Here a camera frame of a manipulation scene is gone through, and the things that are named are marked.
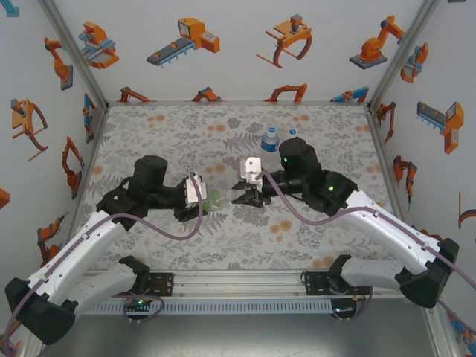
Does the green label plastic bottle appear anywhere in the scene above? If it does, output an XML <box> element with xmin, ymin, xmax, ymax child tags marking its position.
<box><xmin>202</xmin><ymin>187</ymin><xmax>239</xmax><ymax>212</ymax></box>

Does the blue label plastic bottle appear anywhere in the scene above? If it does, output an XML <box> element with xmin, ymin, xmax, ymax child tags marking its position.
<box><xmin>260</xmin><ymin>126</ymin><xmax>280</xmax><ymax>153</ymax></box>

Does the floral patterned table mat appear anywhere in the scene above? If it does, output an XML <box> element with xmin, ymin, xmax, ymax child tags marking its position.
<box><xmin>72</xmin><ymin>104</ymin><xmax>410</xmax><ymax>271</ymax></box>

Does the aluminium table side rail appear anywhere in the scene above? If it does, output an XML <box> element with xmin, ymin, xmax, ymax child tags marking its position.
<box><xmin>68</xmin><ymin>103</ymin><xmax>111</xmax><ymax>224</ymax></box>
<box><xmin>364</xmin><ymin>103</ymin><xmax>414</xmax><ymax>230</ymax></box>

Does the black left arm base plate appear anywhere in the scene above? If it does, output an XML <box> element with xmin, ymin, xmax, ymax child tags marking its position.
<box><xmin>147</xmin><ymin>272</ymin><xmax>176</xmax><ymax>298</ymax></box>

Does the aluminium table back rail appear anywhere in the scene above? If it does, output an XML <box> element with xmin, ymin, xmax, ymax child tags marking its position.
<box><xmin>106</xmin><ymin>98</ymin><xmax>370</xmax><ymax>108</ymax></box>

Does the aluminium mounting rail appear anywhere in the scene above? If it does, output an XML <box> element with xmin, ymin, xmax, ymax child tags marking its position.
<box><xmin>80</xmin><ymin>268</ymin><xmax>405</xmax><ymax>300</ymax></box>

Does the thin purple base cable loop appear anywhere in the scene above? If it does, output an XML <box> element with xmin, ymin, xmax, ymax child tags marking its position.
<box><xmin>111</xmin><ymin>288</ymin><xmax>165</xmax><ymax>325</ymax></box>
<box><xmin>332</xmin><ymin>286</ymin><xmax>374</xmax><ymax>324</ymax></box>

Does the perforated metal cable tray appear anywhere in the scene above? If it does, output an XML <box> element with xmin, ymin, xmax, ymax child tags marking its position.
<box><xmin>89</xmin><ymin>299</ymin><xmax>334</xmax><ymax>316</ymax></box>

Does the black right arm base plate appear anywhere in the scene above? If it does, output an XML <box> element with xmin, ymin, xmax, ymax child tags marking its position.
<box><xmin>301</xmin><ymin>269</ymin><xmax>332</xmax><ymax>298</ymax></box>

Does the aluminium frame post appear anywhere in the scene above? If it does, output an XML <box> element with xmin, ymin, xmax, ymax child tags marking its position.
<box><xmin>366</xmin><ymin>0</ymin><xmax>443</xmax><ymax>112</ymax></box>
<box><xmin>39</xmin><ymin>0</ymin><xmax>111</xmax><ymax>112</ymax></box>

